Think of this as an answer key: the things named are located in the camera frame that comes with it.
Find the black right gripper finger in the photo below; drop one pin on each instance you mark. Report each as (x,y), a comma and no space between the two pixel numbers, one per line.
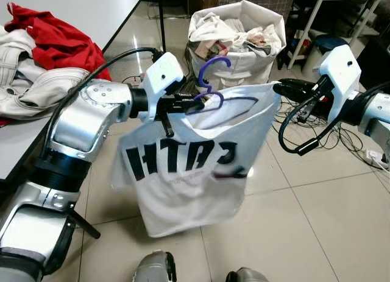
(295,95)
(292,84)

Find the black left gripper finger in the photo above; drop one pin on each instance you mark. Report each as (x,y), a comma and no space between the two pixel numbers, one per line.
(204,96)
(204,106)

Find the purple clothes hanger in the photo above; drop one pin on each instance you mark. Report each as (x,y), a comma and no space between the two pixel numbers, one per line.
(202,72)

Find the white T-shirt black letters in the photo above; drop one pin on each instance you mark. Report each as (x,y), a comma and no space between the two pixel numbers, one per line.
(183,203)

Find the red polo shirt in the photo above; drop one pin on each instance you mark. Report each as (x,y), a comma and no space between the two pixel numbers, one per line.
(61,44)

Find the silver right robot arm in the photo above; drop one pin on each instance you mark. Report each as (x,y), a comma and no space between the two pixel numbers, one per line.
(372,111)

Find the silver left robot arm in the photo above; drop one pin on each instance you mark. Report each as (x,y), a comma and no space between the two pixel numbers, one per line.
(79,117)

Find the patterned brown garment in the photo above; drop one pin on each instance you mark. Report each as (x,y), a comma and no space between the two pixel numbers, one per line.
(213,47)

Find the white laundry bag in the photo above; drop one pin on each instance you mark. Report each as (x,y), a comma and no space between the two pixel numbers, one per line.
(244,66)

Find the navy lid trash bin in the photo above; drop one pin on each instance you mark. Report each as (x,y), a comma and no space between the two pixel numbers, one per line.
(329,44)

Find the black box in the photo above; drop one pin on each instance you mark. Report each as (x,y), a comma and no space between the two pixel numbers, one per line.
(381,56)

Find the white power strip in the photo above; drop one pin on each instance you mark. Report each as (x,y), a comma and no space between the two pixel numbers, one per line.
(376,159)

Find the white table black legs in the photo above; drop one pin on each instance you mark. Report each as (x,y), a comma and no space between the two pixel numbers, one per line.
(91,8)

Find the grey left robot foot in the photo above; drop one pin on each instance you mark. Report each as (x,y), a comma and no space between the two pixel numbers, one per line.
(152,270)

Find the grey robot foot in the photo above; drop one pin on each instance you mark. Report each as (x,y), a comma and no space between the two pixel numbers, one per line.
(247,277)
(152,270)

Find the grey right robot foot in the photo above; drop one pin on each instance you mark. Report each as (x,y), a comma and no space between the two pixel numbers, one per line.
(247,277)

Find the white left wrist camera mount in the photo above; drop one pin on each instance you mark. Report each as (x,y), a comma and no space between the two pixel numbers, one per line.
(161,78)

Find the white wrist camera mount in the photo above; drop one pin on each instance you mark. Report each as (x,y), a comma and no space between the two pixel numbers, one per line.
(341,72)
(161,78)

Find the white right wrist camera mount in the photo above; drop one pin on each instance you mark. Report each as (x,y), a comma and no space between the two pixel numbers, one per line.
(341,72)

